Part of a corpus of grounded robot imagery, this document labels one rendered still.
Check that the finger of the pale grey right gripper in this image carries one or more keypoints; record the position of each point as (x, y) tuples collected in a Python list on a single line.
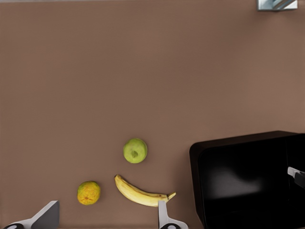
[(291, 171)]

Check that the silver frame post foot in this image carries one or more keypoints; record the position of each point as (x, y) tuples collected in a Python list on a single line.
[(276, 4)]

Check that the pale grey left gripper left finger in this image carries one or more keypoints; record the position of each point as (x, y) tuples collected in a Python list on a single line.
[(46, 215)]

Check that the yellow banana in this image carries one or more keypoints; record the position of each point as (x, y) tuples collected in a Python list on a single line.
[(139, 194)]

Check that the green apple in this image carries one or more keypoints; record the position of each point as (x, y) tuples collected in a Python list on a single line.
[(135, 151)]

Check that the black rectangular tray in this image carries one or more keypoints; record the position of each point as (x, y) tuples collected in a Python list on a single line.
[(238, 181)]

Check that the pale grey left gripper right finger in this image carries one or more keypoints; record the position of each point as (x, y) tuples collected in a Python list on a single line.
[(162, 214)]

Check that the orange fruit with green patches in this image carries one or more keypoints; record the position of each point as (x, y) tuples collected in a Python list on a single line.
[(88, 193)]

